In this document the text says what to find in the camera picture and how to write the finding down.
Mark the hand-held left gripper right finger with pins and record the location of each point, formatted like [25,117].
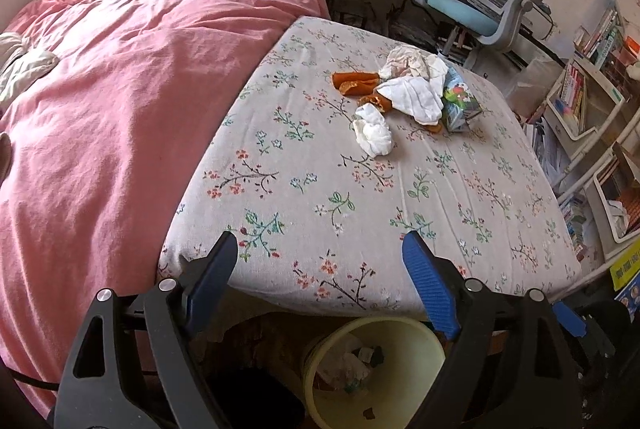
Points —
[430,281]

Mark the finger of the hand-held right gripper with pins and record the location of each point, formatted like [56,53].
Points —
[570,319]

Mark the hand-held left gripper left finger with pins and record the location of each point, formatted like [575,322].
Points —
[212,274]

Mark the cream plastic trash bin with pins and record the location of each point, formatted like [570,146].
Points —
[400,379]

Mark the tiny orange peel piece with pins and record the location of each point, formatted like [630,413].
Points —
[433,127]

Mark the white tissue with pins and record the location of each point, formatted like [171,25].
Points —
[415,96]
[374,133]

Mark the green juice carton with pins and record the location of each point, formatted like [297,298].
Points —
[459,101]

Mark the small orange peel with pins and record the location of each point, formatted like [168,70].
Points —
[374,101]

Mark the large orange peel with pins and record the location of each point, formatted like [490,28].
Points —
[355,82]

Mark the yellow printed box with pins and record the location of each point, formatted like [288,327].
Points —
[627,274]

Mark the stack of papers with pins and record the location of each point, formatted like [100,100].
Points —
[545,154]

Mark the pink blanket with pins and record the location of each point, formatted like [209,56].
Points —
[110,119]

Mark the white rolling book cart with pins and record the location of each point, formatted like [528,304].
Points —
[595,109]

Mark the clear plastic bag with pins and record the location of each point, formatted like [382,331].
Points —
[535,84]

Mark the white padded cloth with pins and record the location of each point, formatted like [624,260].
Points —
[22,64]

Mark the row of shelf books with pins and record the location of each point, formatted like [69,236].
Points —
[602,34]

